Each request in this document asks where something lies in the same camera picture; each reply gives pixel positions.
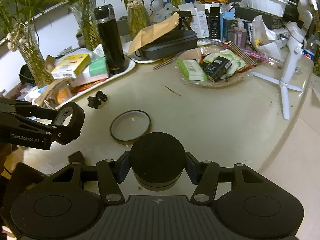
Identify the black cylinder speaker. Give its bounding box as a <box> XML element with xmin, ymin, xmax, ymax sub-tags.
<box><xmin>129</xmin><ymin>132</ymin><xmax>186</xmax><ymax>191</ymax></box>

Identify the black adapter part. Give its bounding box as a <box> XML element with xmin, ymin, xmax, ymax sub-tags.
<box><xmin>87</xmin><ymin>91</ymin><xmax>108</xmax><ymax>109</ymax></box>

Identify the black tape roll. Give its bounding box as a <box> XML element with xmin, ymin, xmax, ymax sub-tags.
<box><xmin>51</xmin><ymin>102</ymin><xmax>85</xmax><ymax>145</ymax></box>

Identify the white plastic tray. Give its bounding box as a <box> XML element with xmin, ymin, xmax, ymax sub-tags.
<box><xmin>32</xmin><ymin>55</ymin><xmax>136</xmax><ymax>111</ymax></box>

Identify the yellow white medicine box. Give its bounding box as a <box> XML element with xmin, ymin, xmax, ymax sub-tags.
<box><xmin>51</xmin><ymin>54</ymin><xmax>91</xmax><ymax>79</ymax></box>

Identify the glass vase with stems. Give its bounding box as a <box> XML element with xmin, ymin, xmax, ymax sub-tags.
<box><xmin>6</xmin><ymin>22</ymin><xmax>53</xmax><ymax>88</ymax></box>

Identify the green tissue pack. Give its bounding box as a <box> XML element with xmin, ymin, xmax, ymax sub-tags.
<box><xmin>82</xmin><ymin>57</ymin><xmax>109</xmax><ymax>79</ymax></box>

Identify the wicker snack basket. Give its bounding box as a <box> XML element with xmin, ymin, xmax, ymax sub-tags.
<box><xmin>174</xmin><ymin>46</ymin><xmax>257</xmax><ymax>88</ymax></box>

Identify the black oval case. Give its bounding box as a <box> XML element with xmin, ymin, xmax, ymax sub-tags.
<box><xmin>135</xmin><ymin>30</ymin><xmax>198</xmax><ymax>60</ymax></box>

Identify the black thermos bottle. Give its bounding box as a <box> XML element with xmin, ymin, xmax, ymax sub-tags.
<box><xmin>94</xmin><ymin>4</ymin><xmax>125</xmax><ymax>75</ymax></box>

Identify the brown paper envelope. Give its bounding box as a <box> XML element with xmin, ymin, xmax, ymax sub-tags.
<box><xmin>127</xmin><ymin>12</ymin><xmax>180</xmax><ymax>55</ymax></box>

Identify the white takeaway container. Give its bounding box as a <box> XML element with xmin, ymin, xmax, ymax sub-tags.
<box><xmin>247</xmin><ymin>0</ymin><xmax>297</xmax><ymax>17</ymax></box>

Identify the white phone gimbal tripod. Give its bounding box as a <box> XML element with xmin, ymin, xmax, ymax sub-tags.
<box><xmin>251</xmin><ymin>0</ymin><xmax>317</xmax><ymax>120</ymax></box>

